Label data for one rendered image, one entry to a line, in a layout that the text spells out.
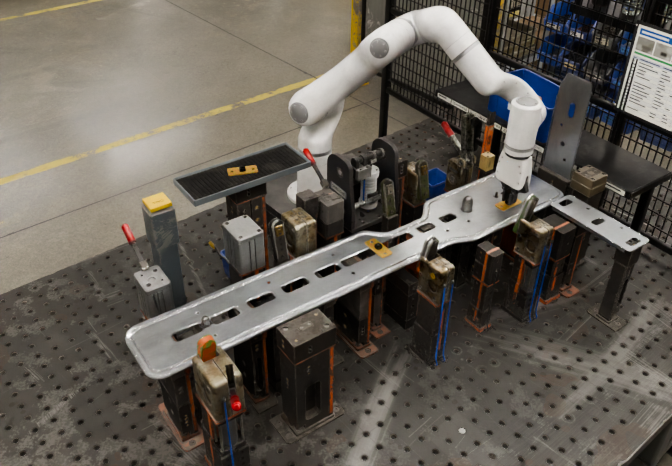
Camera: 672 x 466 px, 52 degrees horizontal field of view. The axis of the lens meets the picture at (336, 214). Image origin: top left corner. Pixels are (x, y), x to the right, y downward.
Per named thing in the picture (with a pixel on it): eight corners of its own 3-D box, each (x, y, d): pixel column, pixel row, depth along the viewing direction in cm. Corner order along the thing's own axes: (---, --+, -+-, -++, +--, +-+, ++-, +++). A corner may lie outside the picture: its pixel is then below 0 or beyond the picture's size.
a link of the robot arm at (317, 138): (290, 150, 238) (291, 86, 225) (319, 130, 252) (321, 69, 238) (320, 160, 233) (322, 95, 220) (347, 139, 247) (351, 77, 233)
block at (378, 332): (376, 339, 204) (381, 264, 188) (350, 314, 213) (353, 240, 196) (390, 332, 207) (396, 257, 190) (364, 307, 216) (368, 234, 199)
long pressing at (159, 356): (156, 392, 151) (155, 387, 150) (118, 332, 165) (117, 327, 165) (569, 197, 216) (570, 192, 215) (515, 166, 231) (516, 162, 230)
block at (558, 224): (544, 308, 216) (562, 237, 200) (517, 289, 224) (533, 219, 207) (564, 297, 221) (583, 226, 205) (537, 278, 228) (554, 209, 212)
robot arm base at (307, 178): (277, 188, 253) (277, 143, 242) (321, 175, 262) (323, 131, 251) (304, 213, 240) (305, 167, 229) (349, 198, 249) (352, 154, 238)
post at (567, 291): (567, 299, 220) (587, 226, 203) (541, 280, 227) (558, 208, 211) (580, 291, 223) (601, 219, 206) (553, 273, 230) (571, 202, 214)
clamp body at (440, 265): (428, 373, 194) (440, 279, 174) (400, 347, 202) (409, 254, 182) (452, 359, 198) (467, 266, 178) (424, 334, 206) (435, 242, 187)
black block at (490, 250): (481, 339, 205) (495, 263, 188) (456, 318, 212) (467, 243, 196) (499, 328, 209) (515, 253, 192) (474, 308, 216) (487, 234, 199)
